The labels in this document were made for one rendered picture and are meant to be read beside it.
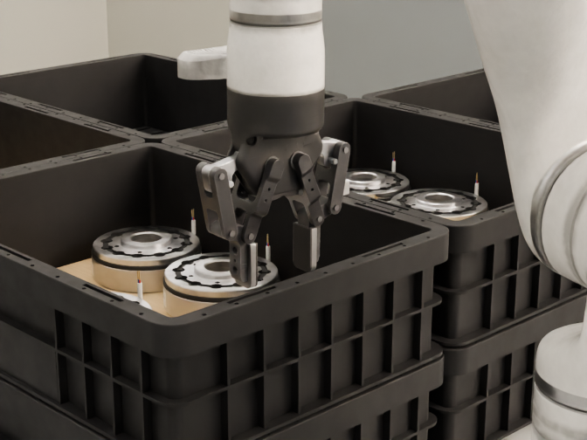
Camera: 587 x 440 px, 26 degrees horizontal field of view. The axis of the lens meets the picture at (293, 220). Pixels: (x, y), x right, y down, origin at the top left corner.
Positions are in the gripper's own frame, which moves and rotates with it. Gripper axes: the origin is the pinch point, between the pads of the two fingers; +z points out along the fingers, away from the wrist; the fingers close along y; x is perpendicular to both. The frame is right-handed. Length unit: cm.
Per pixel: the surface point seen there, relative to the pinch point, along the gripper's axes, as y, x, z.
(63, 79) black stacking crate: 21, 71, 0
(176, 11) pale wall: 236, 360, 46
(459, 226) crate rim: 13.1, -7.6, -2.0
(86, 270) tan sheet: -2.1, 26.5, 8.1
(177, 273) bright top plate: -0.2, 13.8, 5.2
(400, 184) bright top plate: 34.0, 20.7, 4.8
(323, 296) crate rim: -3.1, -9.4, -0.5
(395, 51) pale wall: 257, 253, 49
